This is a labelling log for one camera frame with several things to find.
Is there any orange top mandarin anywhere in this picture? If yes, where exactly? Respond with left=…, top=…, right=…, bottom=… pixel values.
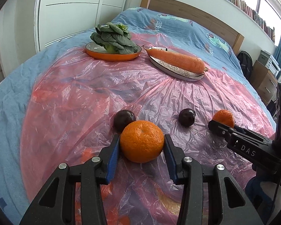
left=212, top=109, right=235, bottom=128

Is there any orange mandarin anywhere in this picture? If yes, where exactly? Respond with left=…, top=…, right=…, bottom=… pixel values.
left=120, top=120, right=164, bottom=164
left=212, top=109, right=235, bottom=128

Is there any dark plum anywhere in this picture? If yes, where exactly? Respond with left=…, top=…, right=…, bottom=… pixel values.
left=113, top=110, right=136, bottom=134
left=178, top=108, right=196, bottom=128

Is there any right gloved hand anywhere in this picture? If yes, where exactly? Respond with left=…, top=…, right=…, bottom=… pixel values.
left=245, top=176, right=281, bottom=221

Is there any wooden drawer cabinet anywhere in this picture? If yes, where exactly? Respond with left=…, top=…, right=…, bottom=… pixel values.
left=249, top=60, right=278, bottom=106

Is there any white patterned plate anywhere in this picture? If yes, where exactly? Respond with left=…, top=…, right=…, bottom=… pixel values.
left=148, top=47, right=205, bottom=82

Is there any black backpack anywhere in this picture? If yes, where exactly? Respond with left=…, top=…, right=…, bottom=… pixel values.
left=237, top=51, right=253, bottom=80

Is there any white printer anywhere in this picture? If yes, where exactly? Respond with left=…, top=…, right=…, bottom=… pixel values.
left=258, top=50, right=281, bottom=77

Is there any large orange carrot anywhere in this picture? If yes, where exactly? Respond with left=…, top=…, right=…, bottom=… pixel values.
left=145, top=48, right=208, bottom=74

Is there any pink plastic sheet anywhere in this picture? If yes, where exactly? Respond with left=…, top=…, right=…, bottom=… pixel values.
left=19, top=31, right=276, bottom=225

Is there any row of books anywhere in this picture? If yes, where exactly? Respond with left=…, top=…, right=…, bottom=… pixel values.
left=192, top=0, right=276, bottom=44

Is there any green bok choy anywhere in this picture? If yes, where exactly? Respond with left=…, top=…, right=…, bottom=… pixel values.
left=90, top=22, right=138, bottom=54

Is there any orange oval dish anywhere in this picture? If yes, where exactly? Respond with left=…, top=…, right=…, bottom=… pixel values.
left=86, top=42, right=141, bottom=62

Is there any wooden headboard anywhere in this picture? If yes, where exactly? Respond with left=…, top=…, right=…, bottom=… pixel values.
left=140, top=0, right=244, bottom=54

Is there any white wardrobe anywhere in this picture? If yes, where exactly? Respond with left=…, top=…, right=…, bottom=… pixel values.
left=34, top=0, right=126, bottom=52

